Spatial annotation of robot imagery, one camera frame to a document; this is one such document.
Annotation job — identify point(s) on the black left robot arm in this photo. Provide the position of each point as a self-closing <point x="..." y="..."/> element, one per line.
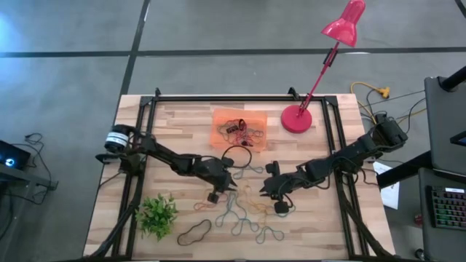
<point x="167" y="158"/>

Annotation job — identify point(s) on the black aluminium table frame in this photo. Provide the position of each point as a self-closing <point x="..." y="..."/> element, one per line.
<point x="236" y="98"/>

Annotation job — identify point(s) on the green artificial plant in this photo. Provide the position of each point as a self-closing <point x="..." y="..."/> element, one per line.
<point x="156" y="216"/>

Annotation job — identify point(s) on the wide black rubber band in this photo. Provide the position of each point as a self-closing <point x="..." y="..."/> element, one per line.
<point x="179" y="239"/>

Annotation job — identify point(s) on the white paper sheet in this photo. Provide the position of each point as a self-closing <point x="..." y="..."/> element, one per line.
<point x="391" y="193"/>

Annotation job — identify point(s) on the orange translucent plastic bin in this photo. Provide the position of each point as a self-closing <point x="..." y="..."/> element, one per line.
<point x="222" y="116"/>

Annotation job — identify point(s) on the grey panel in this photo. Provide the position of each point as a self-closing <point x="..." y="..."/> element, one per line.
<point x="444" y="120"/>

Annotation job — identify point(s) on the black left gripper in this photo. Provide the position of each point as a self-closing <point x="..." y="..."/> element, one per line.
<point x="213" y="197"/>

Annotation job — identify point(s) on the grey desk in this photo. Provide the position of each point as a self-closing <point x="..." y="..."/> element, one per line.
<point x="426" y="236"/>

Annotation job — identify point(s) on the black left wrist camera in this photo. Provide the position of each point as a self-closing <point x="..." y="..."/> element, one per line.
<point x="215" y="170"/>

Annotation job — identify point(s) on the black device blue light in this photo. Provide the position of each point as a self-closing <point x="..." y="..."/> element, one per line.
<point x="14" y="154"/>

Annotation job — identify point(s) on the red desk lamp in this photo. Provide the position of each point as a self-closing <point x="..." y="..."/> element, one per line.
<point x="296" y="120"/>

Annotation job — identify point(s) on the grey-green rubber band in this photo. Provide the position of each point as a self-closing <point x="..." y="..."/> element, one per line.
<point x="220" y="131"/>

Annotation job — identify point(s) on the backlit keyboard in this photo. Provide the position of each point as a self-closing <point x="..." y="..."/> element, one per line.
<point x="449" y="209"/>

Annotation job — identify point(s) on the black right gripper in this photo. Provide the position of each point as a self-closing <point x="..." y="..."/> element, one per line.
<point x="272" y="167"/>

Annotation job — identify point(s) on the dark red rubber band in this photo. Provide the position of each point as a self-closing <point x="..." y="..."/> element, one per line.
<point x="243" y="138"/>

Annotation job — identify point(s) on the black metal bar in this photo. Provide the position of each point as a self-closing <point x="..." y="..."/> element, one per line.
<point x="407" y="169"/>
<point x="453" y="80"/>

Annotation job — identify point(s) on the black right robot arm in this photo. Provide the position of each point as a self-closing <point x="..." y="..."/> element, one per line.
<point x="349" y="153"/>

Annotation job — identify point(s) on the small red object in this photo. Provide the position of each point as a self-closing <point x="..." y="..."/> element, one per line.
<point x="418" y="219"/>

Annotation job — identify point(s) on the grey side table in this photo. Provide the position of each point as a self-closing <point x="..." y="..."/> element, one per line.
<point x="22" y="177"/>

